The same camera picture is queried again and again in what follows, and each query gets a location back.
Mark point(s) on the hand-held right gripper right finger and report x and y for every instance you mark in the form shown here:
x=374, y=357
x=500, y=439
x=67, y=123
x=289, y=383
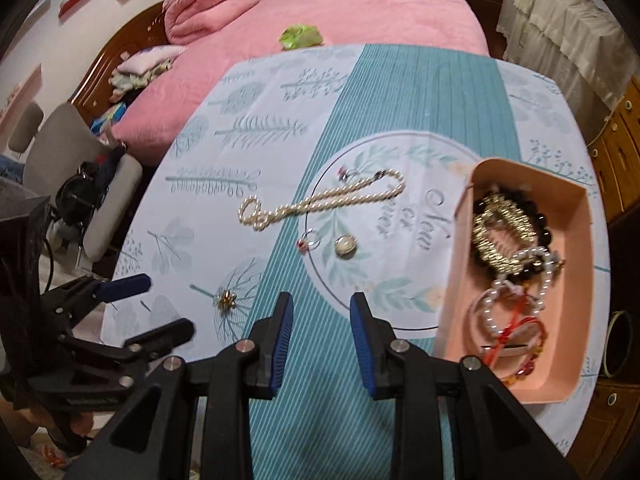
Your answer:
x=362, y=345

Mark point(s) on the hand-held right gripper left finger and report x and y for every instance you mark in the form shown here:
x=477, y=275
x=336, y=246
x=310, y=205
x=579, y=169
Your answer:
x=282, y=345

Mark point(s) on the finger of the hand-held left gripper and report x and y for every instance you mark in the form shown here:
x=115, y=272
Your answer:
x=160, y=335
x=125, y=287

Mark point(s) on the pink plastic box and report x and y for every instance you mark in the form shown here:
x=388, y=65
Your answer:
x=460, y=330

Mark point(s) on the person's left hand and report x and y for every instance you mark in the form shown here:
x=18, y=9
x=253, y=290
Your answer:
x=80, y=422

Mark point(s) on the gold flower brooch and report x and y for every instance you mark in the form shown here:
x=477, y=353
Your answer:
x=227, y=301

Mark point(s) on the round pearl brooch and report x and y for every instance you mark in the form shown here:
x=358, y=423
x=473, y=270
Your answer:
x=345, y=246

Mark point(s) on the black headset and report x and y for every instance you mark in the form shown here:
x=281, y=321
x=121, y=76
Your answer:
x=75, y=195

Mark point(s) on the grey office chair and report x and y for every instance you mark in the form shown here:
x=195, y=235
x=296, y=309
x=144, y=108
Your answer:
x=65, y=135

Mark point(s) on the blue packet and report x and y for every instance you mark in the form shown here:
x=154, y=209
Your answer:
x=107, y=116

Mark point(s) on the floral white pillow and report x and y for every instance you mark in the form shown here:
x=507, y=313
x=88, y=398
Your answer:
x=150, y=60

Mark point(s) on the wooden headboard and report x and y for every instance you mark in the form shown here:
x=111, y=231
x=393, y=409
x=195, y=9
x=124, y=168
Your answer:
x=115, y=50

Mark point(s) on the round hoop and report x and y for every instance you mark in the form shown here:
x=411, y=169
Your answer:
x=606, y=355

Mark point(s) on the folded pink quilt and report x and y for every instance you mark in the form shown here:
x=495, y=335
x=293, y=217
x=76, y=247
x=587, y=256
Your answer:
x=205, y=10

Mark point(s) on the green crumpled plastic bag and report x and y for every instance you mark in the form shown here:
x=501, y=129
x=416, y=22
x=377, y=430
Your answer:
x=300, y=37

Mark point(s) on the wooden cabinet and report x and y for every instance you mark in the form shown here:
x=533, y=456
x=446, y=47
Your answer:
x=620, y=160

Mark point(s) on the pink bed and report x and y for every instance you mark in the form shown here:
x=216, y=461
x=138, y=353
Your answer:
x=375, y=15

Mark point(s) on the cream lace cover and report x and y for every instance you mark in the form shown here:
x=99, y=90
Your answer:
x=560, y=20

